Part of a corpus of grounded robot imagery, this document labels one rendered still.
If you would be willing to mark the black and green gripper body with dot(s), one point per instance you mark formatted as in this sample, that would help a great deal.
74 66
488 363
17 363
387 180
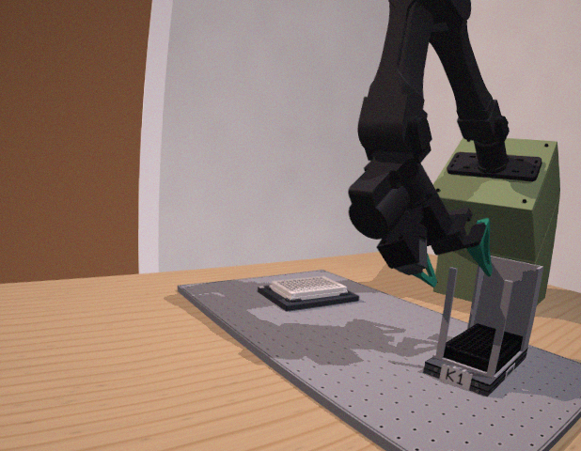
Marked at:
456 238

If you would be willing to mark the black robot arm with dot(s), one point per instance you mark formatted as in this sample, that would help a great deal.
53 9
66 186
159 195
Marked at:
392 119

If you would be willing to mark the white well plate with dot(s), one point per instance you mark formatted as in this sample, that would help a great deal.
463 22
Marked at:
305 288

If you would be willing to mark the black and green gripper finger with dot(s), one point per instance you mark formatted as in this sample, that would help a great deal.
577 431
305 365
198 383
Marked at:
431 279
482 251

